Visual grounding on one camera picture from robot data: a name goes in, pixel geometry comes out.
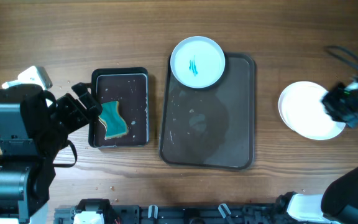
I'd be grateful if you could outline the green yellow sponge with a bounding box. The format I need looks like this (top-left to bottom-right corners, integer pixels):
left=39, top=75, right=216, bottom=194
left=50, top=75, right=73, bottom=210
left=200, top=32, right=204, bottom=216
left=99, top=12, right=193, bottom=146
left=99, top=101, right=129, bottom=140

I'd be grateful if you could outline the white plate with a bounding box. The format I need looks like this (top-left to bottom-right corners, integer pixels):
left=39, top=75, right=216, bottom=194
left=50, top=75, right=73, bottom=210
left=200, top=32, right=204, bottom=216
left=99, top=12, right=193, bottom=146
left=170, top=36, right=226, bottom=89
left=288, top=81, right=346, bottom=141
left=278, top=83, right=294, bottom=130

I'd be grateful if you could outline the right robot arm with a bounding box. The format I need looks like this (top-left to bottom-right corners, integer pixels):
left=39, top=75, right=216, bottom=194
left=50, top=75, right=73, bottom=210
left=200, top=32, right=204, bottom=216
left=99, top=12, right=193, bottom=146
left=321, top=82, right=358, bottom=223

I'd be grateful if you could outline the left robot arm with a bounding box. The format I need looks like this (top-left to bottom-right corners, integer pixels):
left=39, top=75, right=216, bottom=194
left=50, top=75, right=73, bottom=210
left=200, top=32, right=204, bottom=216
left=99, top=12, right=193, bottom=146
left=0, top=83, right=102, bottom=223

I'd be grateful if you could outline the small black tray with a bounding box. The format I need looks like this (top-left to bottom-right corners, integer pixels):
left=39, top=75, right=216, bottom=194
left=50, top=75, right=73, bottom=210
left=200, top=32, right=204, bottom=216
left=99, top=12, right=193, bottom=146
left=88, top=67, right=149, bottom=149

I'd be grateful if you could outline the large brown serving tray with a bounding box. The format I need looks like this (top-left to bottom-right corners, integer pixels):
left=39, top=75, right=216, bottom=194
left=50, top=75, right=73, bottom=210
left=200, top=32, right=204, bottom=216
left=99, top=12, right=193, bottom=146
left=159, top=52, right=256, bottom=170

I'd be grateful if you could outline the white plate top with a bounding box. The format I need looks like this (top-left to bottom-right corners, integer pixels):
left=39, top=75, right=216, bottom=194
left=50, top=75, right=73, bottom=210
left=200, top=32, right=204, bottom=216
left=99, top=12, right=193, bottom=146
left=170, top=36, right=226, bottom=89

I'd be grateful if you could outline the left black cable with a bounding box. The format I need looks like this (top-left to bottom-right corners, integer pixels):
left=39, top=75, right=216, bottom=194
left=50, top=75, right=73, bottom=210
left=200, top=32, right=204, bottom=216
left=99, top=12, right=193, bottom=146
left=0, top=86, right=78, bottom=169

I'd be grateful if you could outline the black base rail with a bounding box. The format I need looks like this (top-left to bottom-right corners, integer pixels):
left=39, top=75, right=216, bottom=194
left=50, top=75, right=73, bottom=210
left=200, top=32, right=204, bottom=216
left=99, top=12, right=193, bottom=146
left=53, top=203, right=331, bottom=224

